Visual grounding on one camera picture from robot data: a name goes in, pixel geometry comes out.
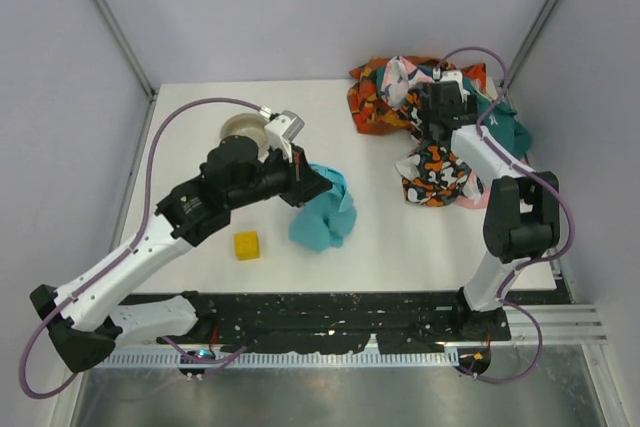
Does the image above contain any light blue cloth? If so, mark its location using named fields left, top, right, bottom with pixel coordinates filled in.
left=288, top=164, right=357, bottom=253

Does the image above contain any black orange white camouflage cloth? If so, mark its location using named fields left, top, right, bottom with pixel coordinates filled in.
left=395, top=83, right=490, bottom=210

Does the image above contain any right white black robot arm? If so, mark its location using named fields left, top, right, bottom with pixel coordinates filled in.
left=419, top=76, right=560, bottom=333

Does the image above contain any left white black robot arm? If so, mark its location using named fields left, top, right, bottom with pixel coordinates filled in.
left=30, top=136, right=332, bottom=373

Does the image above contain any dark teal cloth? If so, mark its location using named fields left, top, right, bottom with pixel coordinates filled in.
left=472, top=79, right=532, bottom=160

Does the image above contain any orange patterned cloth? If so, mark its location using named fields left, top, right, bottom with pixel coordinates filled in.
left=347, top=56, right=487, bottom=135

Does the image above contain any grey metal bowl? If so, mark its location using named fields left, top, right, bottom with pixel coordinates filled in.
left=220, top=113, right=269, bottom=162

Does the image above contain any yellow cube block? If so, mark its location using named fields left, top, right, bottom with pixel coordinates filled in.
left=234, top=231, right=260, bottom=261

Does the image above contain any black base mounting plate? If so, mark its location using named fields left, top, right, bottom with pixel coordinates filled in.
left=153, top=291, right=511, bottom=355

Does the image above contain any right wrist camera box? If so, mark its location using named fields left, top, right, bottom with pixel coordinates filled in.
left=432, top=65, right=470, bottom=100

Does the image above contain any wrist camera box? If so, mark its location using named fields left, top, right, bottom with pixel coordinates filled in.
left=259, top=107, right=305, bottom=163
left=432, top=65, right=470, bottom=100

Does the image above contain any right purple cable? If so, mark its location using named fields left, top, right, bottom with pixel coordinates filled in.
left=434, top=45, right=576, bottom=386

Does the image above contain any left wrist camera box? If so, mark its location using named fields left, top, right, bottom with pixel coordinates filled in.
left=259, top=107, right=305, bottom=163

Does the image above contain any left aluminium frame post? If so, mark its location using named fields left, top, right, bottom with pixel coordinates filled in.
left=62, top=0, right=159, bottom=101

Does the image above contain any aluminium frame post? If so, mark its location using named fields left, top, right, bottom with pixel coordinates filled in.
left=501, top=0, right=563, bottom=88
left=62, top=0, right=159, bottom=101

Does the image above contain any white slotted cable duct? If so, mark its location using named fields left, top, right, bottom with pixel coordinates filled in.
left=97, top=346, right=459, bottom=370

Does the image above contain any right aluminium frame post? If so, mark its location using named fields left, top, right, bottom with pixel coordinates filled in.
left=501, top=0, right=563, bottom=88

